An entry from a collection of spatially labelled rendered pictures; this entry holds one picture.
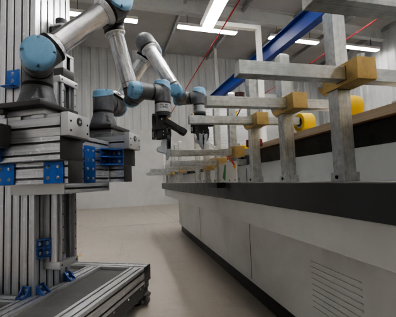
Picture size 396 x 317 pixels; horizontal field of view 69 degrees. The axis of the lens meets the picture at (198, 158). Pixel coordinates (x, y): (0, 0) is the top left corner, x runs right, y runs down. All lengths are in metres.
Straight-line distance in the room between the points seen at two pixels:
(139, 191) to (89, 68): 4.11
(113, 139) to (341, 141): 1.21
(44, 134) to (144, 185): 8.08
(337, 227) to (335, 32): 0.48
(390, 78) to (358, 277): 0.62
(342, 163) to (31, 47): 1.07
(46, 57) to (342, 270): 1.28
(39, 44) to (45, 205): 0.73
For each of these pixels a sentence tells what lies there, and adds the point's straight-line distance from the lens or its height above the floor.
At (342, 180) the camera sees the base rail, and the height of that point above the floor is 0.70.
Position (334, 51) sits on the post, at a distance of 0.81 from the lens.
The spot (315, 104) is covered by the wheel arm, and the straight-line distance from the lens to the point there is 1.01.
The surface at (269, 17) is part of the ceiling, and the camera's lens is 8.49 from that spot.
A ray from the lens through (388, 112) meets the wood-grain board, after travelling 0.93.
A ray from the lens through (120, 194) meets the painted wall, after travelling 9.20.
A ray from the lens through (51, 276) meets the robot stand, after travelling 1.66.
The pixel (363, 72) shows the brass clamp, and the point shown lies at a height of 0.94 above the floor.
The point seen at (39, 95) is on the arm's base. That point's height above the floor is 1.08.
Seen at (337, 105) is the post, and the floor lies 0.88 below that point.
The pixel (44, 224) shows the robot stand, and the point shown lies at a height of 0.54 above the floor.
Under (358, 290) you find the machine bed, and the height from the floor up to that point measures 0.35.
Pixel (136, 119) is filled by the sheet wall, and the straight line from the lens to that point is 9.44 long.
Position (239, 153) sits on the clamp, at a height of 0.83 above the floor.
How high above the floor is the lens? 0.72
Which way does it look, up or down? 4 degrees up
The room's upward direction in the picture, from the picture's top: 2 degrees counter-clockwise
